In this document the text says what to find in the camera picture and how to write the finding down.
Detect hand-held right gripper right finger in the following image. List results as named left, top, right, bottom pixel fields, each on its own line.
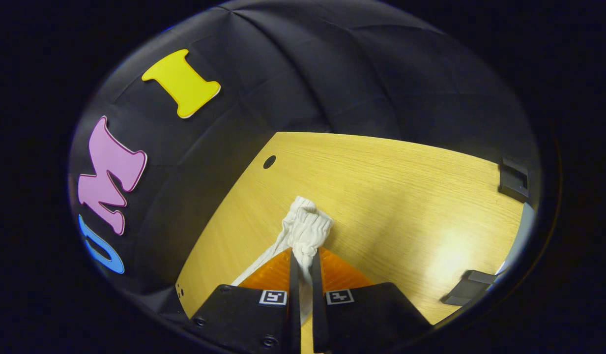
left=311, top=247, right=433, bottom=354

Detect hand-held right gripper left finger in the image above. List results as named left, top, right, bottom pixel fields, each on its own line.
left=184, top=247, right=301, bottom=354

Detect white jeans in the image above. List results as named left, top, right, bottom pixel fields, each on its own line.
left=231, top=196, right=334, bottom=325

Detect black backdrop cloth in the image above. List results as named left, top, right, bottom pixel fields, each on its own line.
left=68, top=0, right=542, bottom=320

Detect black table bracket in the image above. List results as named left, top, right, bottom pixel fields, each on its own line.
left=498, top=157, right=530, bottom=204
left=440, top=269, right=498, bottom=307

